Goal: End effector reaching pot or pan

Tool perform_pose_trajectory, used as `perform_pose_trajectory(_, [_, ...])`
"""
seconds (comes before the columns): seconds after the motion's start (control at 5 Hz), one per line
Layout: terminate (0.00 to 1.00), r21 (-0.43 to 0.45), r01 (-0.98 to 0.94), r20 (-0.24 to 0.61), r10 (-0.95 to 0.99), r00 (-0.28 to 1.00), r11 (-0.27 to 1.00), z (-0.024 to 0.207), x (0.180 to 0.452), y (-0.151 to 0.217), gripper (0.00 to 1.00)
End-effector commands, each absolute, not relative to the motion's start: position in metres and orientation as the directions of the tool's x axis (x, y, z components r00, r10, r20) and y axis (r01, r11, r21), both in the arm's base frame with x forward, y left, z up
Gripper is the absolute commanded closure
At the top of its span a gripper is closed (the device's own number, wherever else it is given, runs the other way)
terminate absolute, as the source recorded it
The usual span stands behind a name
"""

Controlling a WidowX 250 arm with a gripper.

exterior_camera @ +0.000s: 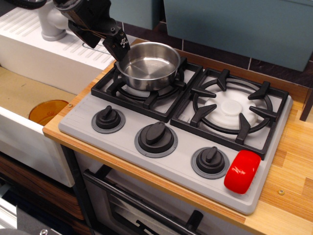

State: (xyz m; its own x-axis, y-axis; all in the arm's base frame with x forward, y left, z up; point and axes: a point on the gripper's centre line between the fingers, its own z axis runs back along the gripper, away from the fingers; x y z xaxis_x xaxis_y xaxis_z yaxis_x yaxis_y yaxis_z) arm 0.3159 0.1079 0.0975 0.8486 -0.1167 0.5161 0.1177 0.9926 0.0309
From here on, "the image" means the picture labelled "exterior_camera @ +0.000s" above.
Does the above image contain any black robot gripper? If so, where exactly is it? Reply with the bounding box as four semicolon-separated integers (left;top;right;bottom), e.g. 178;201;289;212
53;0;131;61

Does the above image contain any stainless steel pot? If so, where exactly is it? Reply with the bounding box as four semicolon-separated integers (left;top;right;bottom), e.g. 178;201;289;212
116;42;181;91

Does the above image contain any teal cabinet left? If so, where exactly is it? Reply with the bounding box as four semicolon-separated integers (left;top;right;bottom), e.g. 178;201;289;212
110;0;161;29

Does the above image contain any teal cabinet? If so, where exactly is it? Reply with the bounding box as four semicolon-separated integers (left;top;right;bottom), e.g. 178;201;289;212
110;0;161;29
164;0;313;71

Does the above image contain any grey toy faucet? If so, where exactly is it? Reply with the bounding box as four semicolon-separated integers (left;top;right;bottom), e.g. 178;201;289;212
37;0;68;42

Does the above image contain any white toy sink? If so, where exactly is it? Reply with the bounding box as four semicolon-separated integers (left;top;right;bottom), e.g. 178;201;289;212
0;7;113;187

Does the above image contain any black left stove knob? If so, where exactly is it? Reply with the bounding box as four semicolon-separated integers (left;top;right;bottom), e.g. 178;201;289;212
91;105;126;134

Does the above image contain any black stove knob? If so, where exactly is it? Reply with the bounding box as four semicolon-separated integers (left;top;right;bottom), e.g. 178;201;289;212
134;121;178;158
191;146;230;180
91;105;126;134

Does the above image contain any black left burner grate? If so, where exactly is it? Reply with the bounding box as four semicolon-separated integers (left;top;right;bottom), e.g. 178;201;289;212
90;56;203;123

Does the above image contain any black burner grate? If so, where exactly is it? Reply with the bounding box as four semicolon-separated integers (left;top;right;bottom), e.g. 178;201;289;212
90;56;203;123
171;69;293;160

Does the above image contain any orange translucent plate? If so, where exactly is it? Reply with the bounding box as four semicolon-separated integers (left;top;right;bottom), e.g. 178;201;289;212
28;99;68;126

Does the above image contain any black middle stove knob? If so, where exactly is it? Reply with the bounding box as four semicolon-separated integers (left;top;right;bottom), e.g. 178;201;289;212
134;121;178;158

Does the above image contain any white right burner cap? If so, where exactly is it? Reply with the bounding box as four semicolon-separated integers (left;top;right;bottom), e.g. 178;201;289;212
204;90;258;130

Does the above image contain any grey toy stove top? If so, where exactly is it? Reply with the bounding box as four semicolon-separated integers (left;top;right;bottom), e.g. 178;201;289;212
59;64;293;214

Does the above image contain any black right burner grate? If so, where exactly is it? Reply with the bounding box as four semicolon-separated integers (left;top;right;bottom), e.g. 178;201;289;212
171;69;293;160

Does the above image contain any black right stove knob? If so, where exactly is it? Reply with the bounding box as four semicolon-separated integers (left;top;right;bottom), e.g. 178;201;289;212
191;146;230;180

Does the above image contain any toy oven door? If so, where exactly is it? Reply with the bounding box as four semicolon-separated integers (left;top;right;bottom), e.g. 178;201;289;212
83;165;245;235

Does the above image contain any teal cabinet right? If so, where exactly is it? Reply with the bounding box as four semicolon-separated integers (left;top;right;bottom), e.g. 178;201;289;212
164;0;313;71

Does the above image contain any red plastic toy cup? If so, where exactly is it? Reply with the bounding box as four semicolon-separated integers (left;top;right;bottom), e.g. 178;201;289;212
224;150;261;194

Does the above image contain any black oven door handle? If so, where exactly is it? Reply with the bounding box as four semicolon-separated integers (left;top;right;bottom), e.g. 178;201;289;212
83;169;201;235

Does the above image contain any dark wooden post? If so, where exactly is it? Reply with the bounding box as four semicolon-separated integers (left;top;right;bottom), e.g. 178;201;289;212
300;88;313;121

